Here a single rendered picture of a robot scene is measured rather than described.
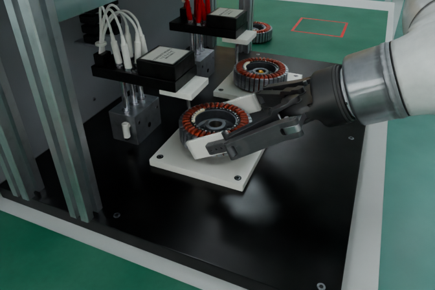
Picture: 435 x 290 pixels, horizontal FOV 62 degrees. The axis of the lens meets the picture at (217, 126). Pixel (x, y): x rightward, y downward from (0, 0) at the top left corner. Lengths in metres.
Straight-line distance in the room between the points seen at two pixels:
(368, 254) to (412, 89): 0.21
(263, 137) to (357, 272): 0.19
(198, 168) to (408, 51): 0.31
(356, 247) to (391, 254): 1.05
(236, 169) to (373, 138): 0.29
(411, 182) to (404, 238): 0.36
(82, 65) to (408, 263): 1.29
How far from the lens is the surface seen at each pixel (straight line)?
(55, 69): 0.41
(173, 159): 0.55
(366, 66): 0.44
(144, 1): 0.81
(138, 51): 0.57
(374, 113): 0.45
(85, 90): 0.69
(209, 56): 0.81
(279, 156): 0.58
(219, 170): 0.53
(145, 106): 0.61
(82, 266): 0.49
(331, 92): 0.45
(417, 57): 0.43
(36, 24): 0.37
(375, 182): 0.61
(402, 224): 1.68
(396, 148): 2.11
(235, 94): 0.73
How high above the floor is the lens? 1.12
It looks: 33 degrees down
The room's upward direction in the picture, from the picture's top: straight up
